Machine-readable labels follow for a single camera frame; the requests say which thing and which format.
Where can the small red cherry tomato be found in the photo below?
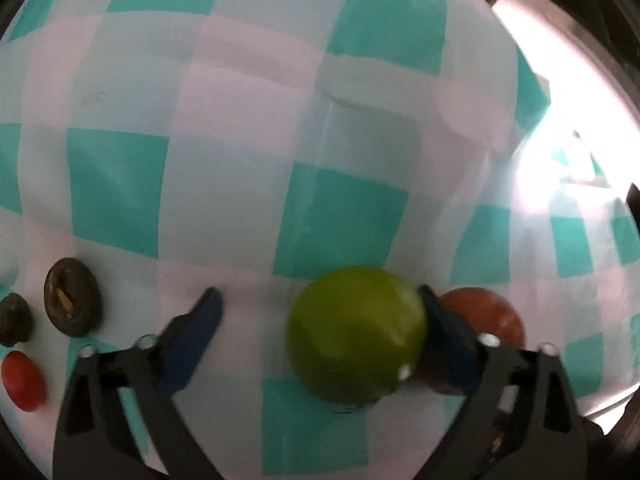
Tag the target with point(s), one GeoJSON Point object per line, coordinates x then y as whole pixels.
{"type": "Point", "coordinates": [23, 381]}

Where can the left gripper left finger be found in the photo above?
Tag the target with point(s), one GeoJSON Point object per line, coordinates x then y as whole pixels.
{"type": "Point", "coordinates": [93, 439]}

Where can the dark chestnut with stem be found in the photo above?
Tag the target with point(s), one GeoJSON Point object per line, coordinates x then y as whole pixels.
{"type": "Point", "coordinates": [72, 298]}

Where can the teal white checkered tablecloth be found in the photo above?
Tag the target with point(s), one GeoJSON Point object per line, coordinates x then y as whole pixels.
{"type": "Point", "coordinates": [251, 145]}

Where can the small dark chestnut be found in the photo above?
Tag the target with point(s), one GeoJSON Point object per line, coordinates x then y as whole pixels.
{"type": "Point", "coordinates": [16, 322]}

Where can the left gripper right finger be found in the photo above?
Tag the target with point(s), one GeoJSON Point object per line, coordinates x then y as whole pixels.
{"type": "Point", "coordinates": [519, 418]}

